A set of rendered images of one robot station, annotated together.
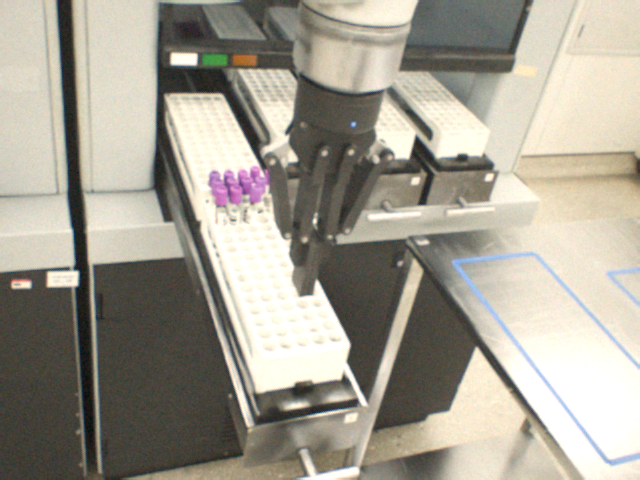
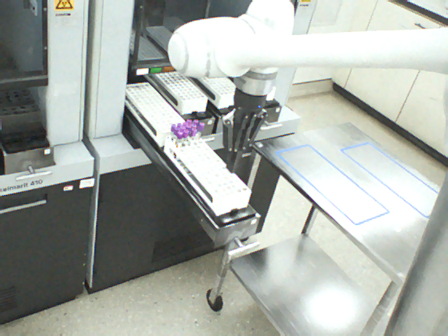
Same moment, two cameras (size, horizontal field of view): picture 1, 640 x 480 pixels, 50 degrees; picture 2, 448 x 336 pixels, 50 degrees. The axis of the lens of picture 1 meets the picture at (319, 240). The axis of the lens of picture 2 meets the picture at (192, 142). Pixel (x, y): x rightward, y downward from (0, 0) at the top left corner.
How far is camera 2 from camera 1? 57 cm
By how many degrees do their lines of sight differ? 9
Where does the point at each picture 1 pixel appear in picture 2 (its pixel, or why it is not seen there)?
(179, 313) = (137, 194)
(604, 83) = not seen: hidden behind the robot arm
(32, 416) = (63, 258)
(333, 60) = (254, 86)
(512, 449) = (299, 242)
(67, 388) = (82, 240)
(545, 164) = not seen: hidden behind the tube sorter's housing
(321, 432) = (242, 229)
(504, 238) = (294, 139)
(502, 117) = (279, 79)
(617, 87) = not seen: hidden behind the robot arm
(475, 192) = (271, 118)
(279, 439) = (227, 234)
